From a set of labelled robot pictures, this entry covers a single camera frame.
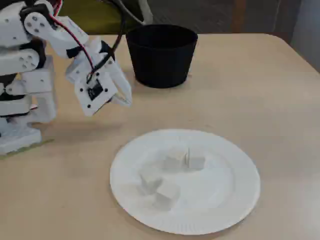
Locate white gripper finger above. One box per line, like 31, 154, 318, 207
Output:
107, 61, 133, 107
107, 92, 131, 108

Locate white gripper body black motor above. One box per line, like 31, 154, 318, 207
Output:
66, 37, 116, 86

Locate white cube block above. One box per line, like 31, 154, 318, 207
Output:
162, 149, 187, 173
138, 171, 163, 197
186, 147, 206, 172
153, 180, 181, 211

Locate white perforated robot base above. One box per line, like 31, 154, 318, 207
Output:
0, 117, 42, 155

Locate black pot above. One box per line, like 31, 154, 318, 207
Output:
125, 24, 199, 89

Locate white paper plate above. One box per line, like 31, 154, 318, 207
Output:
109, 128, 261, 236

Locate green chair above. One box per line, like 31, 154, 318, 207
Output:
58, 0, 151, 36

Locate green base board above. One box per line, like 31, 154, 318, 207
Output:
0, 138, 55, 161

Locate red white servo wires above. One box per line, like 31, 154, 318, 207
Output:
48, 0, 97, 76

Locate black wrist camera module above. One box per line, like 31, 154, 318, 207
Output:
86, 79, 104, 101

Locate grey chair frame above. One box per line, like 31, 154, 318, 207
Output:
119, 0, 154, 25

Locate wooden post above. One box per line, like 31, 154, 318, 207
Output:
231, 0, 247, 33

